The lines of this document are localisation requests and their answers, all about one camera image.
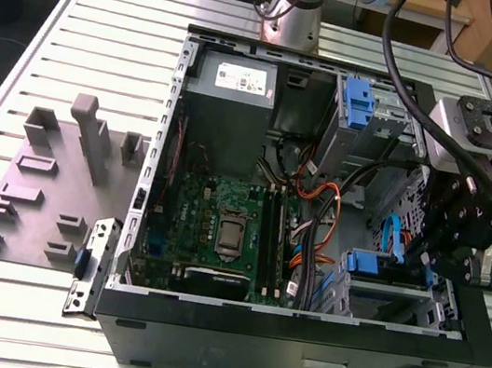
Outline wooden desk white legs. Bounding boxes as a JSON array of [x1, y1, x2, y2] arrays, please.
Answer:
[[321, 0, 476, 60]]

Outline blue flat data wire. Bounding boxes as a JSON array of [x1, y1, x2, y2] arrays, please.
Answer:
[[376, 211, 413, 265]]

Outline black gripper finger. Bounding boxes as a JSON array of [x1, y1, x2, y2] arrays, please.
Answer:
[[413, 167, 492, 293]]

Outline grey parts rack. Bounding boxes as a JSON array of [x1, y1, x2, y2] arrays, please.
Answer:
[[0, 78, 159, 283]]

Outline metal card retention bracket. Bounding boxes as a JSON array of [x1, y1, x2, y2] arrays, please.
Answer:
[[61, 210, 124, 325]]

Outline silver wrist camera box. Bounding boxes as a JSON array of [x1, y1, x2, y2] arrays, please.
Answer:
[[419, 95, 478, 177]]

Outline green motherboard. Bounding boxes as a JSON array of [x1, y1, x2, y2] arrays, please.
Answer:
[[124, 160, 317, 312]]

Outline metal disk bay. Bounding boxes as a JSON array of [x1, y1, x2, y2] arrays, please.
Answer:
[[331, 246, 469, 336]]

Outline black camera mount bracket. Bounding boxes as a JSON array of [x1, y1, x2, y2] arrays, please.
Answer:
[[450, 94, 492, 151]]

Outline black open PC case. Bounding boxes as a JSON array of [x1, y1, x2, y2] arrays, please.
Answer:
[[85, 14, 492, 368]]

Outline grey power supply unit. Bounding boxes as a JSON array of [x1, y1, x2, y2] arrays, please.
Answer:
[[168, 45, 282, 184]]

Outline black cable bundle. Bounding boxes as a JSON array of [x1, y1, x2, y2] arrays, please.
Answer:
[[290, 144, 420, 326]]

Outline CPU socket metal frame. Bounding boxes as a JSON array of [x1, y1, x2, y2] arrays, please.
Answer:
[[211, 205, 252, 267]]

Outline black graphics card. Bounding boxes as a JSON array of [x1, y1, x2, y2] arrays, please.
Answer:
[[165, 259, 254, 305]]

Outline black RAM slot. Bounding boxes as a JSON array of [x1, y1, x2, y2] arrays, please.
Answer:
[[261, 184, 299, 294], [248, 182, 285, 296]]

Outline metal optical drive cage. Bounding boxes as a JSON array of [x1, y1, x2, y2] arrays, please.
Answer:
[[311, 69, 438, 198]]

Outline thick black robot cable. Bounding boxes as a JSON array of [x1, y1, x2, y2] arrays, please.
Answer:
[[357, 0, 492, 198]]

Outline hard disk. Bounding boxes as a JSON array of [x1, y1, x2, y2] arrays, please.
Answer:
[[338, 247, 444, 302]]

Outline orange yellow power wire bundle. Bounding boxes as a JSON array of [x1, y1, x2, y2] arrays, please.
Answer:
[[281, 176, 350, 278]]

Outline blue drive cage latch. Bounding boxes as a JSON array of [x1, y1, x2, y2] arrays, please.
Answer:
[[338, 75, 381, 133]]

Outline silver CPU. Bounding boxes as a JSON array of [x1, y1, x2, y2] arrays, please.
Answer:
[[218, 219, 245, 249]]

